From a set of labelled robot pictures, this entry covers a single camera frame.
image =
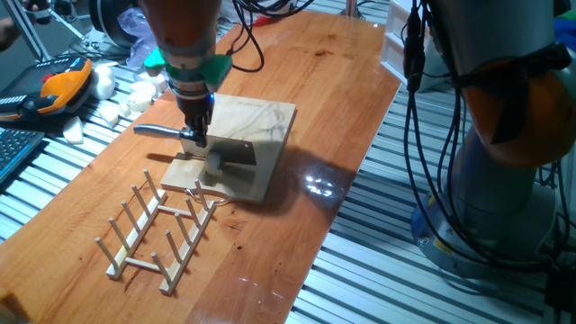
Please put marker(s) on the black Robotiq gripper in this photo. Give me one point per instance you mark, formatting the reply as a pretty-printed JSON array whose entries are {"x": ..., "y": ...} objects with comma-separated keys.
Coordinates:
[{"x": 195, "y": 110}]

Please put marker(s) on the steel cleaver knife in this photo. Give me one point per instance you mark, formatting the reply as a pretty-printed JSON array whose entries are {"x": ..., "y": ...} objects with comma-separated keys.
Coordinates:
[{"x": 238, "y": 153}]

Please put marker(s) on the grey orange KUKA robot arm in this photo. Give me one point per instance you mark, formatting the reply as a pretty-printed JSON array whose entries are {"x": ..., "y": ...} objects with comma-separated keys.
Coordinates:
[{"x": 499, "y": 40}]

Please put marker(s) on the large white radish chunk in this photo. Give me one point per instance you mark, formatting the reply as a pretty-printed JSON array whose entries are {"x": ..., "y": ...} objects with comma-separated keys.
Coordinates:
[{"x": 103, "y": 83}]

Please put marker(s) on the light wooden cutting board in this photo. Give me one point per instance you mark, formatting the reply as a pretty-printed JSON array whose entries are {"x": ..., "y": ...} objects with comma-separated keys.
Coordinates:
[{"x": 265, "y": 112}]

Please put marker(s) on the large varnished wooden board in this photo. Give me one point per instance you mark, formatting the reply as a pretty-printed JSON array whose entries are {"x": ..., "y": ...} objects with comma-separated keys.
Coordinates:
[{"x": 292, "y": 90}]

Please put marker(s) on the wooden peg dish rack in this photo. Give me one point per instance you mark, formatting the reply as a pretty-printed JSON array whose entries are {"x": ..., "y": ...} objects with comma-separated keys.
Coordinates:
[{"x": 135, "y": 237}]

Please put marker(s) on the orange black teach pendant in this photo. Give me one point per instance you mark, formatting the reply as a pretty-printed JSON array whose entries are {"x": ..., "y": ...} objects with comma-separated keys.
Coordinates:
[{"x": 63, "y": 85}]

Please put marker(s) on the black round object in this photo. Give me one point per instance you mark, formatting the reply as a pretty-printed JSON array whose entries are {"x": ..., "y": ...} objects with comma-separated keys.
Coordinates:
[{"x": 105, "y": 22}]

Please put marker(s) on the thin grey metal rod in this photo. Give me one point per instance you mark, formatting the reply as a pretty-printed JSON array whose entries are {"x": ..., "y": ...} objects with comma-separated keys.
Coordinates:
[{"x": 63, "y": 24}]

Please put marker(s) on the black computer keyboard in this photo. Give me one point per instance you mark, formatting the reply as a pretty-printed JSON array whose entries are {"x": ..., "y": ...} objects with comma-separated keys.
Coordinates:
[{"x": 15, "y": 148}]

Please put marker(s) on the grey metal stand leg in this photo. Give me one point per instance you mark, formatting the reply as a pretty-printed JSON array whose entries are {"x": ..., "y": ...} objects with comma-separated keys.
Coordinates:
[{"x": 27, "y": 31}]

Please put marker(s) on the white plastic box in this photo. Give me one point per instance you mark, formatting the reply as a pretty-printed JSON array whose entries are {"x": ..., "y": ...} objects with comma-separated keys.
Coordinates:
[{"x": 395, "y": 49}]

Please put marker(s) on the aluminium frame strut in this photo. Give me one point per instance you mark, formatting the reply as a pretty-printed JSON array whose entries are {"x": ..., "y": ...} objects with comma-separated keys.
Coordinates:
[{"x": 352, "y": 8}]

